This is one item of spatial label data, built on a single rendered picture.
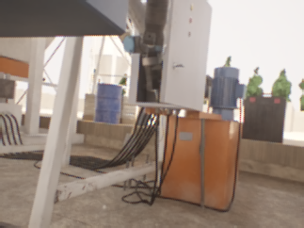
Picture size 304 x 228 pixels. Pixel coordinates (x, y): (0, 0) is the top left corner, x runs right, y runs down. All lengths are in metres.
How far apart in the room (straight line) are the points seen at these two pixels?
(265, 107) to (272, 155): 0.66
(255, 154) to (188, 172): 1.77
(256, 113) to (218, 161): 2.02
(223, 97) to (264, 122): 1.77
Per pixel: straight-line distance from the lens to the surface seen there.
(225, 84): 2.07
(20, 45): 4.66
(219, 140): 1.83
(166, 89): 0.96
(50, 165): 1.19
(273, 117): 3.75
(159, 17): 0.86
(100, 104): 5.66
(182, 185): 1.94
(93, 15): 0.34
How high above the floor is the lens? 0.59
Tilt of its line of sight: level
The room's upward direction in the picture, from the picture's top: 5 degrees clockwise
